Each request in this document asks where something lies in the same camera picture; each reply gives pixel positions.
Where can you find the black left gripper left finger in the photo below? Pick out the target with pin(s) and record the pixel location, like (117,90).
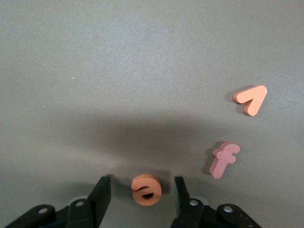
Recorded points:
(95,211)

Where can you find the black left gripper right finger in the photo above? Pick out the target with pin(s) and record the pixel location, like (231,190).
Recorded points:
(190,213)

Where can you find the orange letter e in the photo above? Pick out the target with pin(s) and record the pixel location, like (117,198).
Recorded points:
(147,202)

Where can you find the pink letter f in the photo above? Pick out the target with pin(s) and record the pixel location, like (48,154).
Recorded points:
(222,164)

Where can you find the orange letter v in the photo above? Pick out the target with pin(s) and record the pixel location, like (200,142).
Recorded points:
(259,95)

